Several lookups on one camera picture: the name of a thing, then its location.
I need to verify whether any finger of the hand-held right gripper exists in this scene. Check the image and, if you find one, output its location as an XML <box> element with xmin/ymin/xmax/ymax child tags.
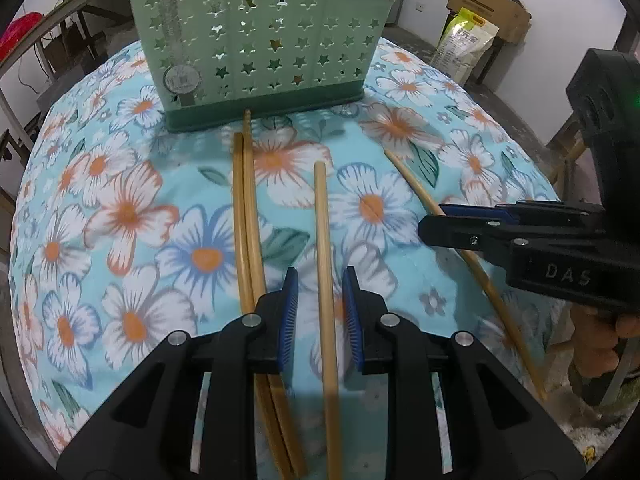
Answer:
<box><xmin>419</xmin><ymin>214</ymin><xmax>601</xmax><ymax>263</ymax></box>
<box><xmin>439</xmin><ymin>201</ymin><xmax>606</xmax><ymax>228</ymax></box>

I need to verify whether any red plastic bag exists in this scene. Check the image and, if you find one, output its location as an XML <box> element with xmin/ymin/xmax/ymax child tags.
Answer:
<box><xmin>0</xmin><ymin>14</ymin><xmax>40</xmax><ymax>61</ymax></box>

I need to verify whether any green plastic utensil holder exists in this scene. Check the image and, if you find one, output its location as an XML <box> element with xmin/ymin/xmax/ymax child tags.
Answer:
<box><xmin>122</xmin><ymin>0</ymin><xmax>401</xmax><ymax>133</ymax></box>

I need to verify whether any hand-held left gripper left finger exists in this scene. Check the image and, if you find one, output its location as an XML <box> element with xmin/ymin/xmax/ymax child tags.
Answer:
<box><xmin>56</xmin><ymin>266</ymin><xmax>300</xmax><ymax>480</ymax></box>

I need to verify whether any grey table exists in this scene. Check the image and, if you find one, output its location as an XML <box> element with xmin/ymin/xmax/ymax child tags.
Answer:
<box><xmin>0</xmin><ymin>0</ymin><xmax>131</xmax><ymax>126</ymax></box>

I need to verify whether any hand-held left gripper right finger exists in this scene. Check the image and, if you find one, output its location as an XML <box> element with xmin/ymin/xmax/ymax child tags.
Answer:
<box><xmin>342</xmin><ymin>266</ymin><xmax>586</xmax><ymax>480</ymax></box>

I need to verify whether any tan bamboo chopstick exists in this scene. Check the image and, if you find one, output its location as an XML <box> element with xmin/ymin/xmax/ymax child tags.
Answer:
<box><xmin>242</xmin><ymin>108</ymin><xmax>309</xmax><ymax>478</ymax></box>
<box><xmin>313</xmin><ymin>161</ymin><xmax>343</xmax><ymax>480</ymax></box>
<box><xmin>232</xmin><ymin>132</ymin><xmax>296</xmax><ymax>480</ymax></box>
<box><xmin>384</xmin><ymin>149</ymin><xmax>548</xmax><ymax>401</ymax></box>

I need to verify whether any person's right hand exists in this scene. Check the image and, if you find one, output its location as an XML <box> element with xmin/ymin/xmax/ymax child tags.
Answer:
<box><xmin>570</xmin><ymin>305</ymin><xmax>628</xmax><ymax>381</ymax></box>

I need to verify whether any cardboard box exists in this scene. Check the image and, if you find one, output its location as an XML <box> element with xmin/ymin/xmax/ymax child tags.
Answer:
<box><xmin>446</xmin><ymin>0</ymin><xmax>531</xmax><ymax>43</ymax></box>

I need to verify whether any dark wooden stool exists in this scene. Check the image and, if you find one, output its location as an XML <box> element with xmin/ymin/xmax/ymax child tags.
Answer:
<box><xmin>472</xmin><ymin>35</ymin><xmax>506</xmax><ymax>85</ymax></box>

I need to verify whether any blue floral quilt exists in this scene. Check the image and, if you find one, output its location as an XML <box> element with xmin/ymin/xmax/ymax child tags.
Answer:
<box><xmin>10</xmin><ymin>35</ymin><xmax>566</xmax><ymax>480</ymax></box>

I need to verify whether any white fluffy rug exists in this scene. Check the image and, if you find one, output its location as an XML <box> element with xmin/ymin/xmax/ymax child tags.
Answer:
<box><xmin>555</xmin><ymin>400</ymin><xmax>631</xmax><ymax>466</ymax></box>

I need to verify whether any yellow-white rice bag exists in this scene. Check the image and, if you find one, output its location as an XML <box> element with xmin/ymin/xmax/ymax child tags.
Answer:
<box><xmin>437</xmin><ymin>7</ymin><xmax>501</xmax><ymax>86</ymax></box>

